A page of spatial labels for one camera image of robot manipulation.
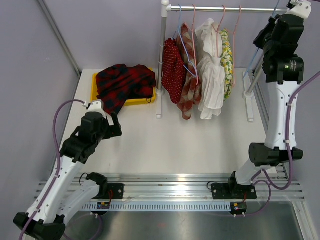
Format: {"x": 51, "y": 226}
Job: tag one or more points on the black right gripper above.
{"x": 259, "y": 41}

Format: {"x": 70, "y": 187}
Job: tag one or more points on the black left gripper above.
{"x": 112, "y": 131}

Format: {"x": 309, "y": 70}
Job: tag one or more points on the blue wire hanger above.
{"x": 257, "y": 50}

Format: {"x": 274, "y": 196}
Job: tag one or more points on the dark red plaid skirt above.
{"x": 125, "y": 85}

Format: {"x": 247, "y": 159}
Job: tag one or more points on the pink wire hanger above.
{"x": 235, "y": 37}

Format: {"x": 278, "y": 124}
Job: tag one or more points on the lemon print skirt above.
{"x": 227, "y": 63}

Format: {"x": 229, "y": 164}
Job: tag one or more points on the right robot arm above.
{"x": 284, "y": 72}

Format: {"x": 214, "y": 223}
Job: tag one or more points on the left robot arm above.
{"x": 48, "y": 217}

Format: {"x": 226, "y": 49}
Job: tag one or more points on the red polka dot skirt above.
{"x": 174, "y": 72}

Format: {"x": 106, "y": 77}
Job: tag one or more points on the beige red plaid skirt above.
{"x": 191, "y": 93}

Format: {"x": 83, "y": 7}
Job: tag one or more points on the white pleated skirt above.
{"x": 211, "y": 73}

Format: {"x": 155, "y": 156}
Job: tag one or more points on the yellow plastic tray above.
{"x": 150, "y": 96}

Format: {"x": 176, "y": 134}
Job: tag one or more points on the white clothes rack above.
{"x": 165, "y": 8}

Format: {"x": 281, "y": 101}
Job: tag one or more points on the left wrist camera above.
{"x": 95, "y": 106}

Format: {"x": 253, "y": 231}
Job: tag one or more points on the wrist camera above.
{"x": 299, "y": 8}
{"x": 95, "y": 106}

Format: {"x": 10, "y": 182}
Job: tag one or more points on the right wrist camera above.
{"x": 299, "y": 8}

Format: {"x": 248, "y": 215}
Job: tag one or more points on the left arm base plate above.
{"x": 113, "y": 190}

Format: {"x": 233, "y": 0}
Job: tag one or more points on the aluminium mounting rail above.
{"x": 143, "y": 185}

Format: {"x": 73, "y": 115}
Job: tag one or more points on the white slotted cable duct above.
{"x": 158, "y": 207}

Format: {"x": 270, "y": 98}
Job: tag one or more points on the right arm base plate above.
{"x": 222, "y": 191}

